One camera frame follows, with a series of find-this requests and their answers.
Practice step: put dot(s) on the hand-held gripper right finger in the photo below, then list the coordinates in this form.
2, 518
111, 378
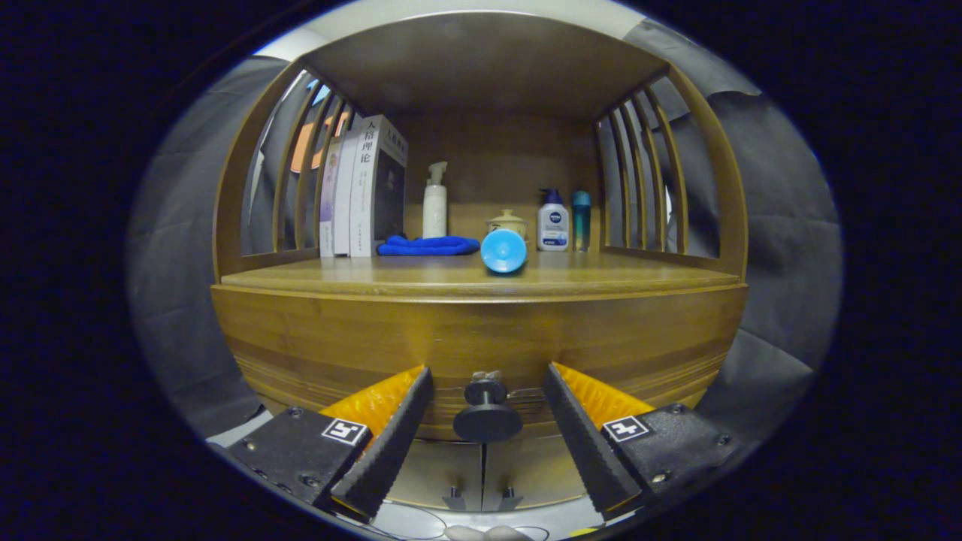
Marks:
582, 443

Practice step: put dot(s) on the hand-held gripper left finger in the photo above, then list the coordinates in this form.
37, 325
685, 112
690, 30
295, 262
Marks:
394, 443

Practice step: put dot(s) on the black round drawer knob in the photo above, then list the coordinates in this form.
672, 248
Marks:
487, 424

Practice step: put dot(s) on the wooden drawer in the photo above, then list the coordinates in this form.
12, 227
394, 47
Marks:
481, 330

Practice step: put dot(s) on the blue white cream tube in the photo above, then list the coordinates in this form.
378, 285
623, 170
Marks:
503, 252

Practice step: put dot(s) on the wooden cabinet door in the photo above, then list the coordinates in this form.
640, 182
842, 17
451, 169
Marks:
443, 466
533, 466

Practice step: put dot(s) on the wooden countertop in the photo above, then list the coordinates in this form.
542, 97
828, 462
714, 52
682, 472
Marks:
601, 274

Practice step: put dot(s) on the wooden cabinet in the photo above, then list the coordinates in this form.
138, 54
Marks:
488, 60

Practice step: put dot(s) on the small yellow object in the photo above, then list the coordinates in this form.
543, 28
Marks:
582, 533

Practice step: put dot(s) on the blue folded cloth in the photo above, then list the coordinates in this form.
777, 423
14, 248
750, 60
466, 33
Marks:
425, 246

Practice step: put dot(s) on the white blue lotion bottle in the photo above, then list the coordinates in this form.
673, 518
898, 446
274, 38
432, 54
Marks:
553, 225

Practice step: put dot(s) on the teal slim bottle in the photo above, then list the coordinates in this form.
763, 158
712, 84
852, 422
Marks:
582, 222

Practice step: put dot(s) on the white pump bottle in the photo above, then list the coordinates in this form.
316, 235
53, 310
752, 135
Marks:
434, 214

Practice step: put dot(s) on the beige lidded ceramic cup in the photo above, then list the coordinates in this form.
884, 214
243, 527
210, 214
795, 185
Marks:
507, 221

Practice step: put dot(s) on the thick white dark book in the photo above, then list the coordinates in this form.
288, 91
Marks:
368, 195

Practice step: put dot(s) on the purple spine book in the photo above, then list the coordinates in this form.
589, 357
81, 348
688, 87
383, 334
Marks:
328, 203

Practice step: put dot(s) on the thin white book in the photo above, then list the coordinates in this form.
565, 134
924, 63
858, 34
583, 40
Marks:
344, 195

